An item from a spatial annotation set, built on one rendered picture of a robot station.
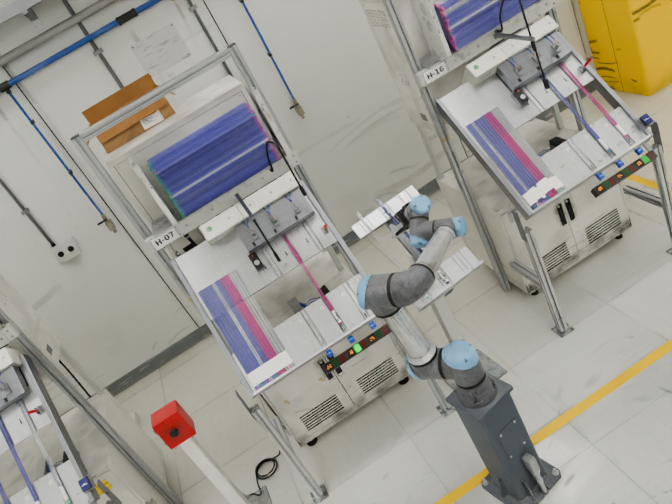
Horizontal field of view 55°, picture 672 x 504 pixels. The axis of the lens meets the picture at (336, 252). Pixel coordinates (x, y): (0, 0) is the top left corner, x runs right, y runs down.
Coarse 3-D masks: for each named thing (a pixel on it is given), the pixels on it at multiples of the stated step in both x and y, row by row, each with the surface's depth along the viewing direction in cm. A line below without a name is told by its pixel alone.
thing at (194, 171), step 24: (216, 120) 277; (240, 120) 272; (192, 144) 269; (216, 144) 272; (240, 144) 276; (264, 144) 279; (168, 168) 269; (192, 168) 273; (216, 168) 276; (240, 168) 279; (264, 168) 283; (168, 192) 273; (192, 192) 276; (216, 192) 280
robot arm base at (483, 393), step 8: (488, 376) 234; (456, 384) 235; (480, 384) 230; (488, 384) 232; (496, 384) 236; (464, 392) 232; (472, 392) 231; (480, 392) 231; (488, 392) 231; (496, 392) 234; (464, 400) 234; (472, 400) 232; (480, 400) 231; (488, 400) 232; (472, 408) 234
